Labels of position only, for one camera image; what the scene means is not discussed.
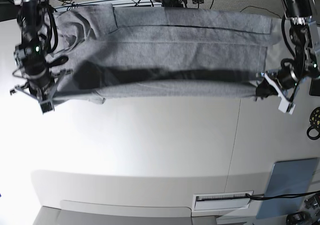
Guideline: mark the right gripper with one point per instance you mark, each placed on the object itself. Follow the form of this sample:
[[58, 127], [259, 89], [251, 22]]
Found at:
[[41, 87]]

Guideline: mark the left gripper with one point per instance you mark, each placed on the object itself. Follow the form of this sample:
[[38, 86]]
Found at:
[[282, 83]]

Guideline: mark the grey T-shirt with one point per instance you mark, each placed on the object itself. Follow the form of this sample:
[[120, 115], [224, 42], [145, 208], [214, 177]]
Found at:
[[131, 52]]

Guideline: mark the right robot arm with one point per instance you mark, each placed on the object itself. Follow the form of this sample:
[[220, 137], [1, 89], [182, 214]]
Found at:
[[39, 37]]

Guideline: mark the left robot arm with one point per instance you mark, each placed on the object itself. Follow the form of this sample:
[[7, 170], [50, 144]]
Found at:
[[300, 34]]

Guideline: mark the black tablet at edge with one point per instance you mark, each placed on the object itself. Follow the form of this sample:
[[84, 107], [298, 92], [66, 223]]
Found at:
[[314, 88]]

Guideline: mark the black and yellow round tool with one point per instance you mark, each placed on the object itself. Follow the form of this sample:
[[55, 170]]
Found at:
[[314, 121]]

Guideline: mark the blue-grey flat board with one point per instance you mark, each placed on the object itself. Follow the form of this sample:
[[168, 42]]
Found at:
[[287, 177]]

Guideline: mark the black device bottom right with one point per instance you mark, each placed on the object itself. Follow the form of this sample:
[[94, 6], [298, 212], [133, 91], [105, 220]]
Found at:
[[298, 218]]

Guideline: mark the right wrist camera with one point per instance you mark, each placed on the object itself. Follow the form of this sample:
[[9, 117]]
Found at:
[[46, 106]]

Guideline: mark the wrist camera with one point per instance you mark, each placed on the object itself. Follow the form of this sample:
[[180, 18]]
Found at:
[[46, 106], [286, 106]]

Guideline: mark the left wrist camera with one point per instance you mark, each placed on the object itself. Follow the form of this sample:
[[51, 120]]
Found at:
[[286, 106]]

